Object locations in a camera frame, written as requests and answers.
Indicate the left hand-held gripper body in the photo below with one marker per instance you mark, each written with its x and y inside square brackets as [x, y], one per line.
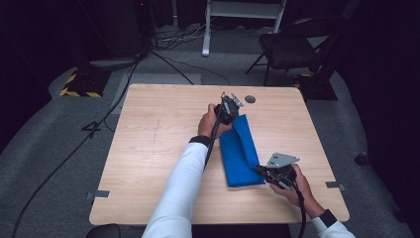
[228, 110]

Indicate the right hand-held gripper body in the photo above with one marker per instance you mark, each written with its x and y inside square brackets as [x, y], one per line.
[280, 170]

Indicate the blue cloth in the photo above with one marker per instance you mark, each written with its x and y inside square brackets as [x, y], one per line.
[239, 155]

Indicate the person's left hand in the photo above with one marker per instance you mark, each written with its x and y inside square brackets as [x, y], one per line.
[208, 124]

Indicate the person's right hand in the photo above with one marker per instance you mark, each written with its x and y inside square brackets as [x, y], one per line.
[300, 191]

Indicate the grey round table grommet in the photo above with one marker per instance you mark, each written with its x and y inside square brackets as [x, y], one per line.
[250, 99]

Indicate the black left wristband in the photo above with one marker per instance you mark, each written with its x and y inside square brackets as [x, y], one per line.
[199, 140]

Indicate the black wristband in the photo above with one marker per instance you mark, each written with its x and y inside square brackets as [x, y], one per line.
[199, 140]
[327, 218]

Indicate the black right wristband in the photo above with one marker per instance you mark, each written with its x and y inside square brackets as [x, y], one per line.
[327, 218]

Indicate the small black round object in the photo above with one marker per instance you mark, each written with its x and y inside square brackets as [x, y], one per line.
[361, 159]

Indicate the black folding chair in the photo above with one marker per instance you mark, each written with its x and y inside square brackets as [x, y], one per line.
[290, 49]

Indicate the dark equipment cabinet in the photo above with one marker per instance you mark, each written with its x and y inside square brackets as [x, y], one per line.
[115, 29]

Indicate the black yellow striped stand base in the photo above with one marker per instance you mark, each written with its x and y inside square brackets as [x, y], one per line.
[84, 82]

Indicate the black rounded seat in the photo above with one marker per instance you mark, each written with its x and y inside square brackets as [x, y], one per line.
[104, 231]

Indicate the grey metal table bracket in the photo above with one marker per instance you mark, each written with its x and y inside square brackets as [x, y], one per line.
[333, 185]
[101, 194]

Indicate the white metal stand frame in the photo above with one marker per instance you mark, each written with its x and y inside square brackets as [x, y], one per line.
[206, 39]

